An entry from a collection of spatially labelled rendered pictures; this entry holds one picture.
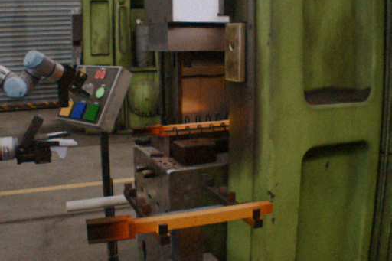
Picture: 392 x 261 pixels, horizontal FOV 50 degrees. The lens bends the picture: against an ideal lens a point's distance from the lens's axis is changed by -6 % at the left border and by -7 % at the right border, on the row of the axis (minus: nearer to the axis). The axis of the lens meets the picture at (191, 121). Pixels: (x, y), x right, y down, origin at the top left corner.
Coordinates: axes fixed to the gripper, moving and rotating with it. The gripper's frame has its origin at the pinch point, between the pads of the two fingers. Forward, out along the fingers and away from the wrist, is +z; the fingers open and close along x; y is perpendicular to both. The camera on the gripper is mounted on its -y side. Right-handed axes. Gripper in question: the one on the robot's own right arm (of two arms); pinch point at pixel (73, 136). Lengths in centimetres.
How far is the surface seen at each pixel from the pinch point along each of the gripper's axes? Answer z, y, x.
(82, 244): 18, 100, -129
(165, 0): 31, -44, 6
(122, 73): 28, -17, -43
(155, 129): 28.2, -0.1, 0.6
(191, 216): 13, 5, 67
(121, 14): 141, -71, -471
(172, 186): 26.1, 13.7, 22.0
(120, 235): -2, 7, 65
